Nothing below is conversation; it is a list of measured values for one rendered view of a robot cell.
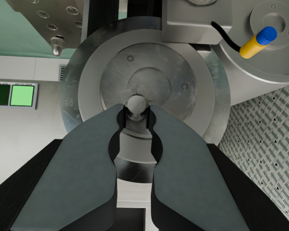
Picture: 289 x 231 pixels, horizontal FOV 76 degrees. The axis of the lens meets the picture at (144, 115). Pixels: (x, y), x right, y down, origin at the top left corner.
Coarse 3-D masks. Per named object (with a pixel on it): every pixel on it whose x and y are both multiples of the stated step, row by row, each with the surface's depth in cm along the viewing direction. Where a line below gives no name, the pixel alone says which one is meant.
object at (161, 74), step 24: (144, 48) 14; (168, 48) 14; (120, 72) 14; (144, 72) 14; (168, 72) 14; (192, 72) 14; (120, 96) 14; (144, 96) 14; (168, 96) 14; (192, 96) 14; (144, 120) 14
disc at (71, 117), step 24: (120, 24) 17; (144, 24) 17; (96, 48) 16; (72, 72) 16; (216, 72) 17; (72, 96) 16; (216, 96) 16; (72, 120) 15; (216, 120) 16; (216, 144) 16; (120, 168) 15; (144, 168) 15
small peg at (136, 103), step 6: (132, 96) 11; (138, 96) 11; (126, 102) 11; (132, 102) 11; (138, 102) 11; (144, 102) 11; (126, 108) 11; (132, 108) 11; (138, 108) 11; (144, 108) 11; (132, 114) 11; (138, 114) 11; (144, 114) 11; (132, 120) 13; (138, 120) 13
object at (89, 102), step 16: (128, 32) 16; (144, 32) 16; (160, 32) 16; (112, 48) 16; (176, 48) 16; (192, 48) 16; (96, 64) 15; (192, 64) 16; (80, 80) 15; (96, 80) 15; (208, 80) 16; (80, 96) 15; (96, 96) 15; (208, 96) 16; (80, 112) 15; (96, 112) 15; (192, 112) 15; (208, 112) 15; (192, 128) 15; (128, 144) 15; (144, 144) 15; (128, 160) 15; (144, 160) 15
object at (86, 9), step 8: (88, 0) 18; (96, 0) 21; (104, 0) 25; (112, 0) 33; (88, 8) 18; (96, 8) 21; (104, 8) 25; (112, 8) 33; (88, 16) 18; (96, 16) 21; (104, 16) 26; (112, 16) 34; (88, 24) 18; (96, 24) 21; (104, 24) 26; (88, 32) 18
